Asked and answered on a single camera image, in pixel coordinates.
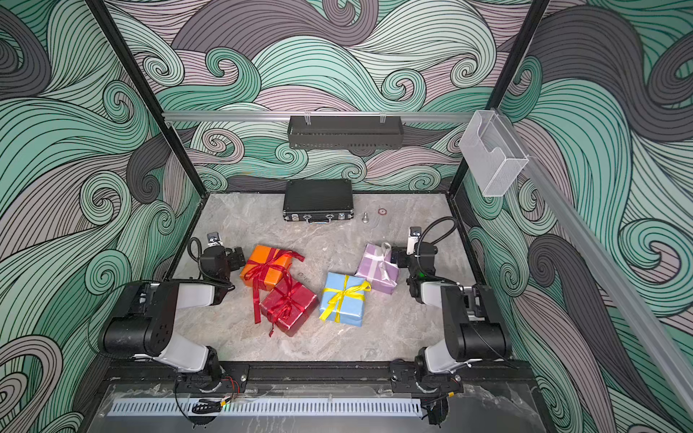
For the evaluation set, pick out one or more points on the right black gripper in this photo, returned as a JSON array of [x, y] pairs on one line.
[[401, 253]]

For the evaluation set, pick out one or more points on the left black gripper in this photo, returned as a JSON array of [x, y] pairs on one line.
[[235, 263]]

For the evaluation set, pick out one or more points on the purple gift box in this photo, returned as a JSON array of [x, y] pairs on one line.
[[361, 272]]

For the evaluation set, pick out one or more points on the yellow ribbon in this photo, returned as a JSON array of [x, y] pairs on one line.
[[341, 296]]

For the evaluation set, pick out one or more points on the blue gift box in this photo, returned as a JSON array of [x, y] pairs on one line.
[[344, 299]]

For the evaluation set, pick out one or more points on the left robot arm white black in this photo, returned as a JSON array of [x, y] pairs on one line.
[[141, 325]]

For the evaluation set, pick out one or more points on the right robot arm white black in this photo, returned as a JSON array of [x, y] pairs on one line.
[[473, 326]]

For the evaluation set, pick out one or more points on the red ribbon on orange box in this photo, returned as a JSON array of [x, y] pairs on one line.
[[259, 270]]

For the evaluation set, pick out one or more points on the orange gift box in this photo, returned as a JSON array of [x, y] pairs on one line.
[[265, 266]]

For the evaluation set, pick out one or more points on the red gift box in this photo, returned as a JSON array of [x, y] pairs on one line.
[[289, 306]]

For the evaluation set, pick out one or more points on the black hard case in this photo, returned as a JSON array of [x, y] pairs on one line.
[[318, 201]]

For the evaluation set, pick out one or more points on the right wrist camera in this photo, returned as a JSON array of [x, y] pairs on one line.
[[413, 239]]

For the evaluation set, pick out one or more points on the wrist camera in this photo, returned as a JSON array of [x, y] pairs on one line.
[[413, 239], [214, 239]]

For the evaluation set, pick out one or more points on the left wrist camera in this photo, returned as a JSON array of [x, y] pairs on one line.
[[214, 239]]

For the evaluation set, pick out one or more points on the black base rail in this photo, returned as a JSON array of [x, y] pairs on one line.
[[398, 376]]

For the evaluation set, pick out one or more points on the clear plastic wall bin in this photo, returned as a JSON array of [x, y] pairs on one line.
[[493, 151]]

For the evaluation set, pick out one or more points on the aluminium rail back wall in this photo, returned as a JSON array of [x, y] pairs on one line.
[[186, 116]]

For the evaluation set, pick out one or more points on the aluminium rail wall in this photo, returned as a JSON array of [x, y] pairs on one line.
[[550, 174], [186, 116]]

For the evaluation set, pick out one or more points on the black wall tray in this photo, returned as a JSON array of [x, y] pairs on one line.
[[351, 133]]

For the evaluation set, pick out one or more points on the white slotted cable duct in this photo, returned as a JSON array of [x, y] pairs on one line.
[[344, 407]]

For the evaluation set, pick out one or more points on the aluminium rail right wall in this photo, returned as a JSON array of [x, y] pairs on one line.
[[550, 174]]

